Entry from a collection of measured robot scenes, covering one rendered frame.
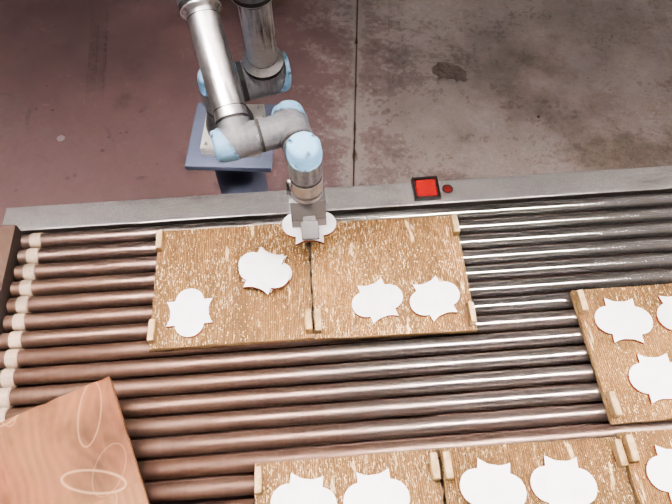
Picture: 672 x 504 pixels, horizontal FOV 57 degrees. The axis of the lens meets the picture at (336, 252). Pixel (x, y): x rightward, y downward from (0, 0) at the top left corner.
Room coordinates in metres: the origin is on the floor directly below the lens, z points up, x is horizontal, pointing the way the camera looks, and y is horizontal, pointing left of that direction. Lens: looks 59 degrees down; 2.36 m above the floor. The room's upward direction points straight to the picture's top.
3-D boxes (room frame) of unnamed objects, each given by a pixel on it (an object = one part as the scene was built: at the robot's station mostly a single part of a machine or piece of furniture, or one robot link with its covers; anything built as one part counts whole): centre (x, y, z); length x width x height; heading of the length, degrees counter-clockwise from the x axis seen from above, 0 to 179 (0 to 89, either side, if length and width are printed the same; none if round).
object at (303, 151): (0.86, 0.07, 1.32); 0.09 x 0.08 x 0.11; 17
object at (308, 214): (0.83, 0.07, 1.17); 0.12 x 0.09 x 0.16; 6
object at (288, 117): (0.95, 0.11, 1.32); 0.11 x 0.11 x 0.08; 17
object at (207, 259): (0.76, 0.27, 0.93); 0.41 x 0.35 x 0.02; 94
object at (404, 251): (0.79, -0.14, 0.93); 0.41 x 0.35 x 0.02; 93
